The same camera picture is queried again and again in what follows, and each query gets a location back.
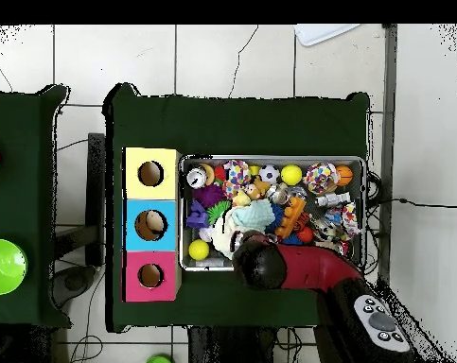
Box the smooth yellow ball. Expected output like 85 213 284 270
187 239 211 262

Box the dark green side table cloth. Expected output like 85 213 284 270
0 84 72 328

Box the white tray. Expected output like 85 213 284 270
293 24 361 47

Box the black cable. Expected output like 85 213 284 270
367 197 457 209

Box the black and white can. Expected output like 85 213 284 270
185 164 208 189

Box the small soccer ball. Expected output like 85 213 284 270
258 164 281 185

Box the purple spiky ball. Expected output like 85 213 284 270
192 183 227 209

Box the small orange basketball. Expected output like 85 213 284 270
335 164 354 187

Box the green spiky toy with eyes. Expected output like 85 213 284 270
206 199 233 226

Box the shallow wire mesh bin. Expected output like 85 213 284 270
178 153 366 272

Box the mint waffle cloth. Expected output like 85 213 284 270
230 199 277 234

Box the yellow tennis-style ball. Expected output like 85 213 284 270
279 164 304 186

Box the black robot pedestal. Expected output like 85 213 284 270
187 326 278 363

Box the polka dot cloth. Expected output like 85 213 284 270
222 159 252 199

